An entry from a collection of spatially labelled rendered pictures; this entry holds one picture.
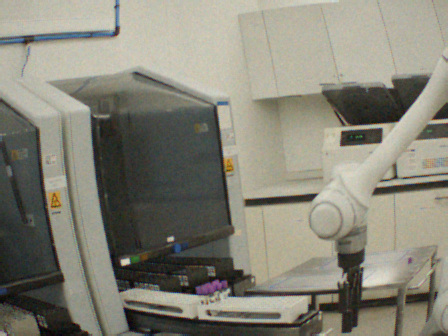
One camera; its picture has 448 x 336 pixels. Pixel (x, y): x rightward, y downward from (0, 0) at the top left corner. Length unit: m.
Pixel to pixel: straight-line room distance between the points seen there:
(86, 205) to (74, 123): 0.23
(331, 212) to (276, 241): 3.07
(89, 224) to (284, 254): 2.64
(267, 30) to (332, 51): 0.55
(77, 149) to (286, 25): 2.91
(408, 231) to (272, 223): 1.08
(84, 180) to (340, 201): 0.80
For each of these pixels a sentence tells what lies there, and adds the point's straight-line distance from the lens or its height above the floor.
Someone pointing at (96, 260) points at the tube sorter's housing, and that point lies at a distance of 1.79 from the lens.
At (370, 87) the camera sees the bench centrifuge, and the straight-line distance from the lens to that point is 4.00.
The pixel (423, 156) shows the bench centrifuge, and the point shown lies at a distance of 3.77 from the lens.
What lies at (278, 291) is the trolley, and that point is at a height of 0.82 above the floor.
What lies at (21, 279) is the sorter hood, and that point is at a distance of 1.56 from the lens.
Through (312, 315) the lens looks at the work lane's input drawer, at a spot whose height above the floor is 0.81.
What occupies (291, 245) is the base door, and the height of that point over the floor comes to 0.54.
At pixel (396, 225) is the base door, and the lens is 3.89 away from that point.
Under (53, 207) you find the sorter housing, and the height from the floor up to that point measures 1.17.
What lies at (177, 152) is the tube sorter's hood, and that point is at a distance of 2.08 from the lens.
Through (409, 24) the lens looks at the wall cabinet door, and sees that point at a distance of 4.08.
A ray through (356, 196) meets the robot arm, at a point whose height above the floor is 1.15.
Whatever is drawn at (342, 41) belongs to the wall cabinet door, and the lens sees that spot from 4.25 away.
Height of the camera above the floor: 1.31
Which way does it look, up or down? 3 degrees down
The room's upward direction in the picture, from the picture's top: 7 degrees counter-clockwise
